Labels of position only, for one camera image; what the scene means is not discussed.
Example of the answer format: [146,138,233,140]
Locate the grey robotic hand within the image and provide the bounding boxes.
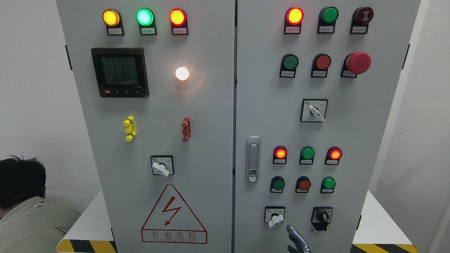
[287,224,311,253]

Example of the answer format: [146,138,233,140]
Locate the silver door handle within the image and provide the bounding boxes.
[246,136,261,183]

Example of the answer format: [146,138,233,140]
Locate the grey right cabinet door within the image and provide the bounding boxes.
[234,0,420,253]

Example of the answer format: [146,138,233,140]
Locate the grey cabinet door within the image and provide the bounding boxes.
[57,0,235,253]
[234,0,420,253]

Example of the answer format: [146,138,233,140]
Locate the grey left cabinet door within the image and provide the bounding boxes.
[57,0,235,253]

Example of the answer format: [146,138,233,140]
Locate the red push button lower middle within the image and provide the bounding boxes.
[295,176,311,193]

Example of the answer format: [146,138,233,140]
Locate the green push button lower left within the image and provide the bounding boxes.
[270,176,285,193]

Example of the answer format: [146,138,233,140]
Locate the green push button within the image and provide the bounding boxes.
[320,176,336,194]
[317,6,339,34]
[270,176,285,193]

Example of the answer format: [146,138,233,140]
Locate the green push button lower right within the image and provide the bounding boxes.
[320,176,336,194]

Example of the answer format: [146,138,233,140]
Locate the white platform with hazard stripes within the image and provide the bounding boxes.
[57,192,418,253]

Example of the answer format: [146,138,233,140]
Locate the green indicator middle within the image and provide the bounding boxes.
[299,146,315,165]

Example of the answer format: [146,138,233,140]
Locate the red lit indicator left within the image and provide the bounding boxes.
[272,146,288,164]

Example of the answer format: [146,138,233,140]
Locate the red lit indicator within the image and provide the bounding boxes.
[272,146,288,164]
[324,146,342,165]

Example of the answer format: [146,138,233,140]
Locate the red lit indicator right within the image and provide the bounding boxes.
[324,146,342,165]

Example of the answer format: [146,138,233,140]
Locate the red triangle warning sticker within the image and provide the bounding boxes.
[141,184,208,244]

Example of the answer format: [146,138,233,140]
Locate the red terminal connector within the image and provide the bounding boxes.
[181,116,191,142]

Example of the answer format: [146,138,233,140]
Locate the green push button second row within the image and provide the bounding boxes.
[279,53,299,78]

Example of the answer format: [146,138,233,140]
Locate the red push button second row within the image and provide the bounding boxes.
[310,53,331,78]

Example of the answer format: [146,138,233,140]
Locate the red emergency stop button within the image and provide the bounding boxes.
[340,51,371,78]

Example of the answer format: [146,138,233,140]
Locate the white indicator light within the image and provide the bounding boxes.
[175,66,190,81]

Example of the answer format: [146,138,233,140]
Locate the yellow terminal connector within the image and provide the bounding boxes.
[123,116,136,142]

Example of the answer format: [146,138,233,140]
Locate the green push button top right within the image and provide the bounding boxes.
[317,6,339,34]

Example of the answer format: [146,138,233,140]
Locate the red indicator light top right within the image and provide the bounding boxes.
[283,7,304,34]

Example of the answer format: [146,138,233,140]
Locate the red indicator light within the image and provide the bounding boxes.
[169,8,188,35]
[283,7,304,34]

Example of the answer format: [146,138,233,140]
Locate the dark red buzzer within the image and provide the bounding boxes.
[350,7,373,34]

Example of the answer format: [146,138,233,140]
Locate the black digital power meter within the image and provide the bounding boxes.
[91,47,149,98]

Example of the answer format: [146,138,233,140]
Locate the red indicator light top left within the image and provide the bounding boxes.
[169,8,188,35]

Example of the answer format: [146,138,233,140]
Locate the person in beige shirt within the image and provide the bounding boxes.
[0,156,80,253]

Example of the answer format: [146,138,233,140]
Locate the green indicator light top left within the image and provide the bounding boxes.
[136,8,157,35]

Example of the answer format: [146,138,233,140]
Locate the yellow indicator light top left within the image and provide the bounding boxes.
[102,9,125,36]

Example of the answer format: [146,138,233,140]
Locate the black rotary knob switch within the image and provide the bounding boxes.
[311,207,333,231]

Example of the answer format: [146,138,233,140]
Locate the white lower selector switch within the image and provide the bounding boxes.
[264,206,285,229]

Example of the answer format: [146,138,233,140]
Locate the upper right selector switch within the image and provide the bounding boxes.
[300,99,328,122]

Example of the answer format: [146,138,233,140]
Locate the left door selector switch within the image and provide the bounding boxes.
[150,155,175,178]

